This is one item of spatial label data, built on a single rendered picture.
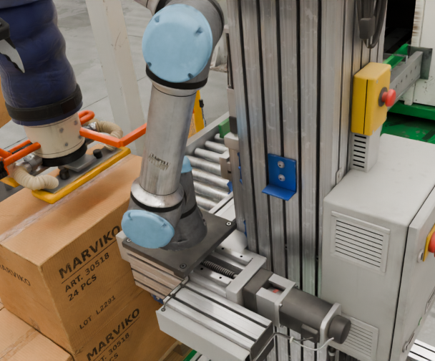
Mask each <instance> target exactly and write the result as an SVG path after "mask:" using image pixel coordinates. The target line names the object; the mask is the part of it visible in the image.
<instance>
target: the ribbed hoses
mask: <svg viewBox="0 0 435 361"><path fill-rule="evenodd" d="M92 122H95V126H96V129H97V132H98V133H101V132H103V133H108V134H109V136H112V137H114V138H119V139H121V138H123V131H122V129H121V128H120V127H119V126H118V125H116V124H114V123H113V122H108V121H99V120H98V119H97V118H95V117H94V118H93V119H92V120H90V121H88V122H86V123H85V124H83V125H82V127H84V126H87V125H88V124H90V123H92ZM104 148H106V149H108V150H111V151H114V150H115V148H116V147H114V146H111V145H108V144H104ZM17 164H18V163H17V162H14V163H12V164H11V165H8V166H7V169H8V172H9V175H8V176H7V177H6V178H13V179H14V180H15V181H16V182H17V183H19V184H20V185H21V186H23V187H25V188H28V189H30V190H31V189H32V190H34V191H35V190H36V189H37V190H40V189H44V188H47V189H54V188H56V187H57V186H58V184H59V182H58V180H57V179H56V178H55V177H53V176H51V175H41V176H38V177H35V176H33V175H30V174H29V172H28V171H27V169H26V168H27V167H26V168H25V167H24V166H25V165H23V166H21V165H18V166H16V165H17Z"/></svg>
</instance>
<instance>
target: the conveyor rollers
mask: <svg viewBox="0 0 435 361"><path fill-rule="evenodd" d="M403 63H404V62H399V63H398V64H397V65H396V66H395V67H394V68H393V69H392V70H391V75H392V74H393V73H394V72H395V71H396V70H397V69H398V68H399V67H400V66H401V65H402V64H403ZM219 135H220V134H216V135H215V138H214V140H215V142H216V143H215V142H212V141H209V140H208V141H206V142H205V149H207V150H204V149H202V148H196V149H195V156H196V157H199V158H203V159H206V160H210V161H212V162H216V163H220V159H219V157H220V156H221V154H219V153H222V154H223V153H224V152H226V151H227V150H228V148H226V147H225V141H224V138H223V139H222V138H220V137H219ZM220 143H221V144H220ZM222 144H224V145H222ZM209 150H211V151H209ZM212 151H214V152H217V153H214V152H212ZM186 156H187V157H188V158H189V160H190V165H191V166H193V167H196V168H199V169H203V170H206V171H209V172H211V173H215V174H218V175H221V171H220V165H218V164H216V163H211V162H209V161H206V160H202V159H199V158H195V157H192V156H190V155H186ZM192 176H193V178H194V179H197V180H199V181H203V182H206V183H209V184H211V185H214V186H217V187H220V188H224V189H226V190H230V189H229V188H228V186H227V183H228V182H229V180H227V179H224V178H222V177H220V176H217V175H213V174H210V173H206V172H204V171H201V170H198V169H195V168H192ZM193 182H194V187H195V192H197V193H201V194H203V195H205V196H209V197H211V198H214V199H217V200H219V201H221V200H222V199H224V198H225V197H226V196H227V195H228V192H226V191H222V190H220V189H217V188H214V187H212V186H208V185H205V184H203V183H199V182H197V181H193ZM195 196H196V201H197V206H198V207H200V208H204V209H205V210H208V211H210V210H211V209H212V208H214V207H215V206H216V205H217V204H218V202H215V201H212V200H210V199H207V198H203V197H202V196H198V195H195Z"/></svg>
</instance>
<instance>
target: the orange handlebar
mask: <svg viewBox="0 0 435 361"><path fill-rule="evenodd" d="M78 116H79V120H80V122H81V125H83V124H85V123H86V122H88V121H90V120H92V119H93V118H94V116H95V113H94V112H93V111H91V110H83V111H81V112H78ZM146 127H147V123H145V124H144V125H142V126H140V127H139V128H137V129H136V130H134V131H132V132H131V133H129V134H127V135H126V136H124V137H123V138H121V139H119V138H114V137H112V136H109V135H105V134H102V133H98V132H95V131H93V130H88V129H86V128H83V127H80V128H81V130H80V131H79V133H80V135H81V136H82V137H85V138H89V139H92V140H96V141H98V142H101V143H105V144H108V145H111V146H114V147H117V148H120V147H121V146H122V147H125V146H126V145H128V144H130V143H131V142H133V141H134V140H136V139H138V138H139V137H141V136H142V135H144V134H145V133H146ZM30 142H31V141H30V140H29V139H28V140H26V141H24V142H22V143H20V144H18V145H16V146H15V147H13V148H11V149H9V150H7V152H9V153H12V152H14V151H15V150H17V149H19V148H22V147H24V146H25V145H27V144H29V143H30ZM40 147H41V145H40V144H39V143H38V142H35V143H33V144H31V145H30V146H28V147H26V148H24V149H22V150H20V151H19V152H17V153H15V154H13V155H11V156H9V157H8V158H4V162H5V164H6V166H8V165H11V164H12V163H14V162H16V161H17V160H19V159H21V158H23V157H24V156H26V155H28V154H30V153H32V152H34V151H35V150H38V149H39V148H40Z"/></svg>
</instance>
